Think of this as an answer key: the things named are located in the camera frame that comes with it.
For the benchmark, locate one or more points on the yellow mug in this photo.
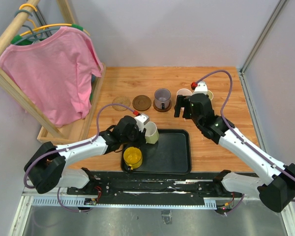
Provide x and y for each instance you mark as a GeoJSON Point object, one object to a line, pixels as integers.
{"type": "Point", "coordinates": [133, 158]}

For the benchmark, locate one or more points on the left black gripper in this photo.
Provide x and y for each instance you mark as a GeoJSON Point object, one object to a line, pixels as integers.
{"type": "Point", "coordinates": [141, 137]}

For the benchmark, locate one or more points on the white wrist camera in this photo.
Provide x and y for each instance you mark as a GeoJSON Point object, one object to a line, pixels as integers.
{"type": "Point", "coordinates": [141, 119]}
{"type": "Point", "coordinates": [199, 87]}

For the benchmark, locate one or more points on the pink mug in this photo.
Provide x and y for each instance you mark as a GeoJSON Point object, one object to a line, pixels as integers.
{"type": "Point", "coordinates": [183, 92]}

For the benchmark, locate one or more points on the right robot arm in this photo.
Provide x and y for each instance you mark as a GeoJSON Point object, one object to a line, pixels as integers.
{"type": "Point", "coordinates": [274, 184]}

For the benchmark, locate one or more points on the white mug green handle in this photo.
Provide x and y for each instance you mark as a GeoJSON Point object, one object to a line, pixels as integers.
{"type": "Point", "coordinates": [151, 135]}

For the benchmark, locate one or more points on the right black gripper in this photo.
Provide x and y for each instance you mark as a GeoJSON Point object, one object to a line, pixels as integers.
{"type": "Point", "coordinates": [182, 102]}

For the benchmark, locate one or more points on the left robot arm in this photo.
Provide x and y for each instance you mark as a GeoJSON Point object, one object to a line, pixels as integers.
{"type": "Point", "coordinates": [48, 167]}

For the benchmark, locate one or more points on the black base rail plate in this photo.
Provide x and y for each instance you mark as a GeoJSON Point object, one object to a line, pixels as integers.
{"type": "Point", "coordinates": [154, 190]}

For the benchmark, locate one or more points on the aluminium frame post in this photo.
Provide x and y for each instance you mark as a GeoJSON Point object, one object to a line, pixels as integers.
{"type": "Point", "coordinates": [264, 33]}

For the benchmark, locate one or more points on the pink t-shirt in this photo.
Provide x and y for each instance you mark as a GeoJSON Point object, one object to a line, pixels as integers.
{"type": "Point", "coordinates": [55, 74]}

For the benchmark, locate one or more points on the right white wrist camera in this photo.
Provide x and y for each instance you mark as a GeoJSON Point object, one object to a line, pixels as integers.
{"type": "Point", "coordinates": [199, 87]}

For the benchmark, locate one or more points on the wooden clothes rack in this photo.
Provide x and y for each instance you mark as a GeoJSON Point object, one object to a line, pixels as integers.
{"type": "Point", "coordinates": [75, 131]}

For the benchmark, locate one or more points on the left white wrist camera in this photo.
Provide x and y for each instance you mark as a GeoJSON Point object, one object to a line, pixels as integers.
{"type": "Point", "coordinates": [141, 119]}

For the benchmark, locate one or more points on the woven rattan coaster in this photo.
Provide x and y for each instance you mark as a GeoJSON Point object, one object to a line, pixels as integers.
{"type": "Point", "coordinates": [123, 100]}

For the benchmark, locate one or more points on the purple mug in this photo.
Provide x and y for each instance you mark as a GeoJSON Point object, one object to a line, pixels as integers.
{"type": "Point", "coordinates": [162, 98]}

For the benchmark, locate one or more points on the black plastic tray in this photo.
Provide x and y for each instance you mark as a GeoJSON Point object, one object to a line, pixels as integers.
{"type": "Point", "coordinates": [170, 155]}

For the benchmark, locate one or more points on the cream mug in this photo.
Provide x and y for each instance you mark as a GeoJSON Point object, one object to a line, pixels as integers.
{"type": "Point", "coordinates": [210, 95]}

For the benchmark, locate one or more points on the yellow green clothes hanger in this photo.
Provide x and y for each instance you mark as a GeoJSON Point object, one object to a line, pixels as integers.
{"type": "Point", "coordinates": [68, 16]}

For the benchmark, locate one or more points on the brown wooden coaster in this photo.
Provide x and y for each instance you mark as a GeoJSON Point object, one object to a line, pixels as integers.
{"type": "Point", "coordinates": [141, 103]}
{"type": "Point", "coordinates": [162, 110]}

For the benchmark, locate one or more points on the grey clothes hanger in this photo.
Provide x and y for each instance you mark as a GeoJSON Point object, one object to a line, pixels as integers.
{"type": "Point", "coordinates": [34, 35]}

